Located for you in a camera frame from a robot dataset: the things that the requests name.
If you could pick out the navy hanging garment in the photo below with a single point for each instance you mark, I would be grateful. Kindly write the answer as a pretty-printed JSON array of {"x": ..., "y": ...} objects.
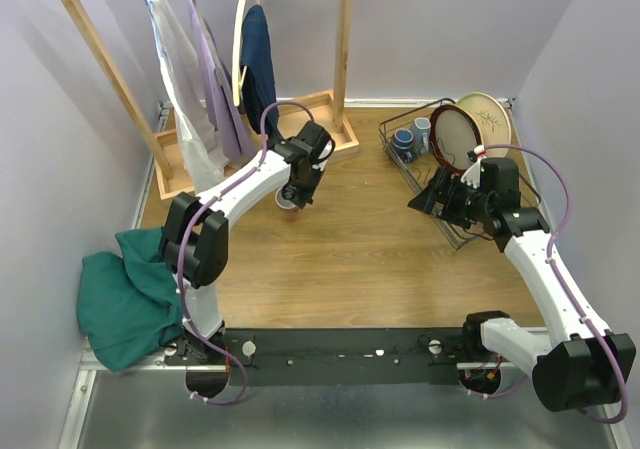
[{"x": 259, "y": 89}]

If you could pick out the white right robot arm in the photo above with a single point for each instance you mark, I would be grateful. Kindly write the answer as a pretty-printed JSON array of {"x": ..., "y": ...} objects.
[{"x": 580, "y": 362}]

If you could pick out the red rimmed plate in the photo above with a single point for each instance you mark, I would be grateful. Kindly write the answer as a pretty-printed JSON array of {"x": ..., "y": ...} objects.
[{"x": 454, "y": 133}]

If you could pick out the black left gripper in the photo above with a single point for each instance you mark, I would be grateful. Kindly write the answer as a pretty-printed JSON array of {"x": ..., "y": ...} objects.
[{"x": 298, "y": 189}]

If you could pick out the white hanging garment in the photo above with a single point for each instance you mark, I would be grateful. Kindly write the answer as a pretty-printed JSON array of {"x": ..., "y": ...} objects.
[{"x": 198, "y": 140}]

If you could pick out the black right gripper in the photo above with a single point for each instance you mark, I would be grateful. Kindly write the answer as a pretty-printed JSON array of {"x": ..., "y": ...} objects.
[{"x": 449, "y": 184}]

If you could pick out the black wire dish rack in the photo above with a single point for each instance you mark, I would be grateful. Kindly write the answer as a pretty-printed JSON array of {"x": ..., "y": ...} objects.
[{"x": 420, "y": 169}]

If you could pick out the pink mug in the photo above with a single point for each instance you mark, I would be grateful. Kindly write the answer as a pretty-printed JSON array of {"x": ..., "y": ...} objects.
[{"x": 289, "y": 210}]

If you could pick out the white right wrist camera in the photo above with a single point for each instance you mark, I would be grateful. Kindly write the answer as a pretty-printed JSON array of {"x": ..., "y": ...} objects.
[{"x": 472, "y": 175}]

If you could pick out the cream plate with branch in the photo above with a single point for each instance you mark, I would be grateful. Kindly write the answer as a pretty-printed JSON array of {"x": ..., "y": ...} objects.
[{"x": 490, "y": 116}]

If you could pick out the dark blue mug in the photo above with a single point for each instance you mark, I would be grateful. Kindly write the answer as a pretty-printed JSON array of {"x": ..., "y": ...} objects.
[{"x": 402, "y": 143}]

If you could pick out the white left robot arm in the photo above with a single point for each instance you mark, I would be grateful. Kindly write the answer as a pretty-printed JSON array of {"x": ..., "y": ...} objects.
[{"x": 195, "y": 237}]

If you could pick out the lavender hanging garment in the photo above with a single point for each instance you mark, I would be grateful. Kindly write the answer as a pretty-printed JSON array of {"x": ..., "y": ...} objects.
[{"x": 235, "y": 140}]

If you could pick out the green cloth pile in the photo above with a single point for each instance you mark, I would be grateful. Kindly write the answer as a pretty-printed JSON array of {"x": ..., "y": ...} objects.
[{"x": 127, "y": 305}]

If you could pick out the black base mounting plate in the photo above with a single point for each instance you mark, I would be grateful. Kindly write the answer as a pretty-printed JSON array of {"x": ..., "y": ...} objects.
[{"x": 334, "y": 357}]

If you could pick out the cream round hanger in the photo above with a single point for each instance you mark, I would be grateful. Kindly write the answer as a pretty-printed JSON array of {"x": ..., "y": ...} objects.
[{"x": 238, "y": 72}]

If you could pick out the grey blue mug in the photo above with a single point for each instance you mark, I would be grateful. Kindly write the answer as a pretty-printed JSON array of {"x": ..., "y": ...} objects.
[{"x": 421, "y": 128}]

